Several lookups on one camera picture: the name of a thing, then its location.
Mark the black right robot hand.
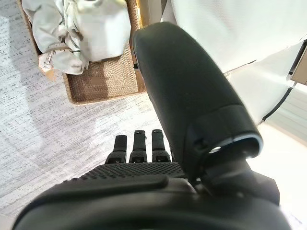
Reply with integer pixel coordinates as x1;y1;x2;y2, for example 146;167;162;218
12;21;292;230

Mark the bed with grey cover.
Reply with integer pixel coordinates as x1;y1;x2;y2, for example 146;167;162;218
141;0;307;125

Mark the woven brown basket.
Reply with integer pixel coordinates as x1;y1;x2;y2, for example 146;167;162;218
16;0;147;105

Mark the black floor track strip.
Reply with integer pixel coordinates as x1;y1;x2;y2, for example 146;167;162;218
261;87;295;122

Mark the white curtain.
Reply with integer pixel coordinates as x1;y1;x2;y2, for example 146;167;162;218
263;86;307;125

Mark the brown nightstand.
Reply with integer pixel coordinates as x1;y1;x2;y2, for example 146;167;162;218
286;39;307;86

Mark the grey streaked rug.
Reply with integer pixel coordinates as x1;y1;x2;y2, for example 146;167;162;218
0;0;173;219

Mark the pale grey crumpled garment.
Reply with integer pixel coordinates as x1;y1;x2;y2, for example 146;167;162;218
21;0;89;75

